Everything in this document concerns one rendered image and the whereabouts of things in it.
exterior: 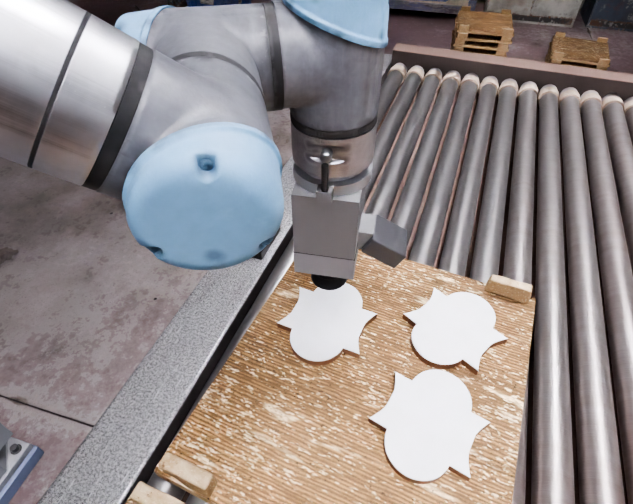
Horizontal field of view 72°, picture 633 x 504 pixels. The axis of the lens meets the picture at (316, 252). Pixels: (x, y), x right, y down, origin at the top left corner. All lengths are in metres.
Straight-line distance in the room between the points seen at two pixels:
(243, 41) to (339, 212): 0.16
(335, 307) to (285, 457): 0.20
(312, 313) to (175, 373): 0.19
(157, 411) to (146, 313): 1.33
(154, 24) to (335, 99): 0.13
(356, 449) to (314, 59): 0.39
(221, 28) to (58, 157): 0.15
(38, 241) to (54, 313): 0.49
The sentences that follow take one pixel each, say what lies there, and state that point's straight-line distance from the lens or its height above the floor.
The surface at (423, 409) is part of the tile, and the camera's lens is 0.54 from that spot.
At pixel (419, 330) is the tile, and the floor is 0.95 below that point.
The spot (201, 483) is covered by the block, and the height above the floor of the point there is 0.96.
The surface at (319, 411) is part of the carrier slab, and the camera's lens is 0.54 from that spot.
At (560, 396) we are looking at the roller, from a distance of 0.64.
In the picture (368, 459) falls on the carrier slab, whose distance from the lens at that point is 0.52.
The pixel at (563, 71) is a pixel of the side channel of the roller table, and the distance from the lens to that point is 1.38.
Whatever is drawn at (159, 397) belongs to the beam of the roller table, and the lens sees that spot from 0.60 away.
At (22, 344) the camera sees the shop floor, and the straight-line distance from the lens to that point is 2.03.
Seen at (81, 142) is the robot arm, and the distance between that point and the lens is 0.21.
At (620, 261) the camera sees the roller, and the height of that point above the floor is 0.92.
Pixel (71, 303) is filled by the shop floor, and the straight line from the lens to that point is 2.07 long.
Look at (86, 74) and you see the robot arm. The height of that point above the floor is 1.35.
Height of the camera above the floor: 1.43
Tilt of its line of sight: 45 degrees down
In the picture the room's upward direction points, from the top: straight up
